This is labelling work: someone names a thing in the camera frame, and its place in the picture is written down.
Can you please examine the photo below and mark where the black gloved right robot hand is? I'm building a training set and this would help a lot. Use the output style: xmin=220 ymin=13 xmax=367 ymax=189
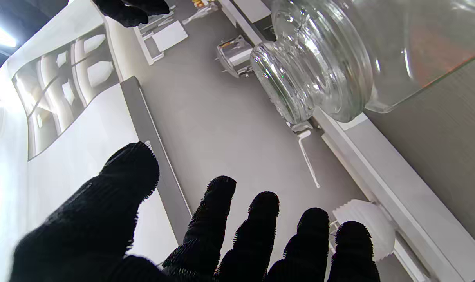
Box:
xmin=92 ymin=0 xmax=170 ymax=28

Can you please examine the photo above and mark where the clear glass jar lid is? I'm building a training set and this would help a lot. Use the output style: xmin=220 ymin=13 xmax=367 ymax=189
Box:
xmin=250 ymin=8 xmax=373 ymax=124

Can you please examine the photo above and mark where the clear glass jar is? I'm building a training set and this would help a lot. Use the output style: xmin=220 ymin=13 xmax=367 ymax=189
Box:
xmin=272 ymin=0 xmax=475 ymax=123

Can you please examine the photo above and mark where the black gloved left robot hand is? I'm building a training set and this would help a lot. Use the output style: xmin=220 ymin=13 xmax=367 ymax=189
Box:
xmin=9 ymin=142 xmax=381 ymax=282

